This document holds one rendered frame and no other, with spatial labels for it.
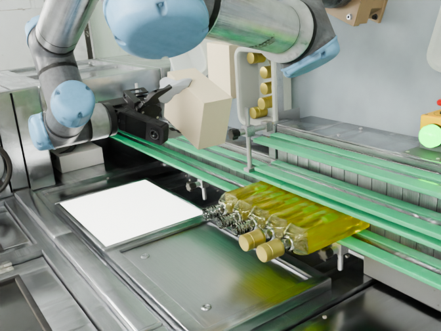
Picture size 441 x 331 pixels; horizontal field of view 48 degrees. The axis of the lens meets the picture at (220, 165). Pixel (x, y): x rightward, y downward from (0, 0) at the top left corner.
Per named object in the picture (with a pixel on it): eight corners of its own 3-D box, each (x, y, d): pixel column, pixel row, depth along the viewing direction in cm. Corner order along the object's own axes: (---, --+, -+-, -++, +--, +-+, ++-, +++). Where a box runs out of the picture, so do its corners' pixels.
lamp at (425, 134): (424, 143, 98) (414, 146, 97) (425, 121, 97) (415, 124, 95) (444, 148, 95) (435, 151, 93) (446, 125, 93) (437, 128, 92)
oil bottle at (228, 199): (283, 193, 131) (216, 216, 120) (282, 173, 129) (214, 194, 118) (297, 198, 126) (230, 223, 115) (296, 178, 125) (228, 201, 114)
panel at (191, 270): (147, 184, 180) (54, 210, 162) (147, 176, 179) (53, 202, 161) (332, 289, 108) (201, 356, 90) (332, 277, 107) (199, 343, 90)
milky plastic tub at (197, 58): (186, 43, 182) (165, 46, 177) (214, 14, 163) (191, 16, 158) (200, 88, 180) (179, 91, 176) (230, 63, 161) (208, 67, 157)
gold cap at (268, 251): (284, 241, 95) (266, 248, 93) (285, 258, 96) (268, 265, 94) (272, 236, 98) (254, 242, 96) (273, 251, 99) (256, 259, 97)
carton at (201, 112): (194, 67, 119) (167, 71, 115) (232, 97, 109) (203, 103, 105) (189, 111, 126) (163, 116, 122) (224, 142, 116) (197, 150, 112)
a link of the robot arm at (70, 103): (42, 63, 87) (33, 88, 96) (60, 121, 85) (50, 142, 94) (85, 58, 91) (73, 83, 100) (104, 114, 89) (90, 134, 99)
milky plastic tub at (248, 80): (260, 118, 152) (237, 123, 148) (256, 43, 145) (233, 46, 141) (299, 127, 138) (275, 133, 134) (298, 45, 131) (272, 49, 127)
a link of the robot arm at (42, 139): (41, 144, 94) (35, 158, 101) (96, 133, 99) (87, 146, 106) (29, 106, 95) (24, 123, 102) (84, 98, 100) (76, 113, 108)
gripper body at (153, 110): (146, 85, 113) (96, 93, 107) (164, 102, 108) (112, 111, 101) (145, 114, 118) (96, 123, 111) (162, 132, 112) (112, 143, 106)
